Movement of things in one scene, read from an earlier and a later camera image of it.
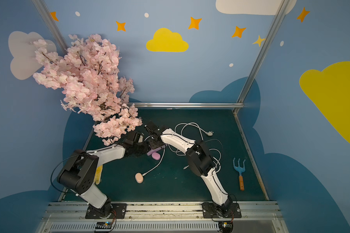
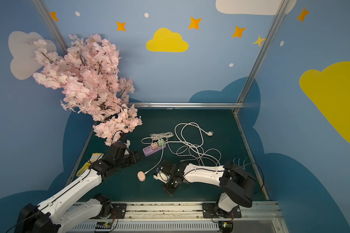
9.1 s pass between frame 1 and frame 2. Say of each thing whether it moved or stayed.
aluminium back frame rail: stayed
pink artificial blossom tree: stayed
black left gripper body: moved
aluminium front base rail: stayed
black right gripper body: moved
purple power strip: stayed
